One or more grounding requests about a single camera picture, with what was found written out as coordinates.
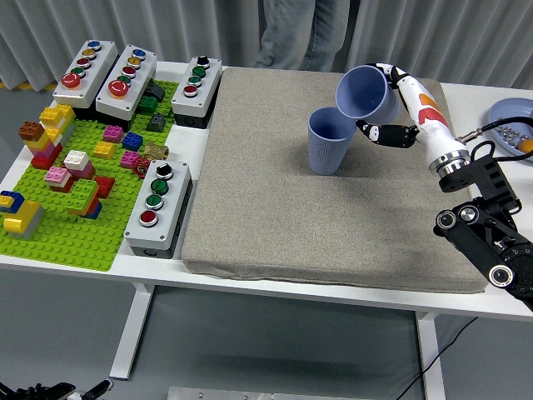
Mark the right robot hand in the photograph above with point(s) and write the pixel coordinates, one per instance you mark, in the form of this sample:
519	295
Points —
429	121

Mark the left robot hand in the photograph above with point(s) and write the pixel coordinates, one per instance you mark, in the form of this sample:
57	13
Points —
50	391

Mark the blue ribbed plastic cup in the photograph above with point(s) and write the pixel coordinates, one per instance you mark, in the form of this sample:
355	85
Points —
329	154
360	91

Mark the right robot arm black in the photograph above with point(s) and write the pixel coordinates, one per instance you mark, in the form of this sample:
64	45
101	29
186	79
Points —
474	173

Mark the blue plastic plate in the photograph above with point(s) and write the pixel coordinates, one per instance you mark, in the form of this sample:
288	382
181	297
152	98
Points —
512	109

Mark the small orange object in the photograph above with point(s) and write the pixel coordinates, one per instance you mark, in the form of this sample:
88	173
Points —
527	146

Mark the white table leg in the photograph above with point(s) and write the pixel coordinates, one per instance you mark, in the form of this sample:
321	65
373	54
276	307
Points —
431	358
133	329

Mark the green studded baseplate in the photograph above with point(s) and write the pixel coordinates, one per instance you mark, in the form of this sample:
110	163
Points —
62	250

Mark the person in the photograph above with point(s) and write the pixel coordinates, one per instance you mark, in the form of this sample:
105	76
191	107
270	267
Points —
291	33

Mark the grey-brown cushion mat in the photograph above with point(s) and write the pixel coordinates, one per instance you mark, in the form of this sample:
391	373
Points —
291	216

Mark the blue yellow grey brick stack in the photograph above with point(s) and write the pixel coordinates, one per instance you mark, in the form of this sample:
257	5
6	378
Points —
25	216

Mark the green orange blue brick stack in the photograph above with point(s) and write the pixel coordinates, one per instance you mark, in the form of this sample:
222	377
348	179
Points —
81	196

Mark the red toy brick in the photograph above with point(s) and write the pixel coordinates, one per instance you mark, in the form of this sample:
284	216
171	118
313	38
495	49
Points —
106	186

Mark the pink and red brick stack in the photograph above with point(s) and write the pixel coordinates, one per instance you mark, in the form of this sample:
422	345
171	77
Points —
58	177

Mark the four-button grey control box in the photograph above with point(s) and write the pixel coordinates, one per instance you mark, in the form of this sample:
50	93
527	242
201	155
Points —
175	208
208	87

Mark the white and pink brick stack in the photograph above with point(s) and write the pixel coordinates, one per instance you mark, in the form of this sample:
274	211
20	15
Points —
77	160

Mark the yellow white pink brick tower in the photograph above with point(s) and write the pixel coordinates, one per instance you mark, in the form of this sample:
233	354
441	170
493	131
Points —
46	150

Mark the magenta toy brick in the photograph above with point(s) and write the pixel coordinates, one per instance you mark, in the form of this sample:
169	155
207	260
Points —
113	134
130	159

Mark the yellow toy brick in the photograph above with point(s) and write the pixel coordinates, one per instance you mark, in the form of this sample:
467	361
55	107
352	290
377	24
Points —
104	151

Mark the brown toy brick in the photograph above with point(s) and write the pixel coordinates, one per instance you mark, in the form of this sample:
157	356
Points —
31	131

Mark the brass pipe fitting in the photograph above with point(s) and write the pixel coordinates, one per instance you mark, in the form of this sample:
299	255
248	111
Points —
155	151

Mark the blue toy brick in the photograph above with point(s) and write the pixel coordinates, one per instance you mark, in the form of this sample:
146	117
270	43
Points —
132	141

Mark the dark grey sloped brick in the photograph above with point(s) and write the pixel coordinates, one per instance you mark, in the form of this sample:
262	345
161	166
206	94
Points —
156	92

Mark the white pleated curtain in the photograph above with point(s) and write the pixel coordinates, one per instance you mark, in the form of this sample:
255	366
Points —
166	25

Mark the dark green toy brick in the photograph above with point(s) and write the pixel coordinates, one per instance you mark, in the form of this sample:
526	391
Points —
147	104

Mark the five-button grey control box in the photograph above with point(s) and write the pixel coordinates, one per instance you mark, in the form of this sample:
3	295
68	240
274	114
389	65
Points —
104	66
143	73

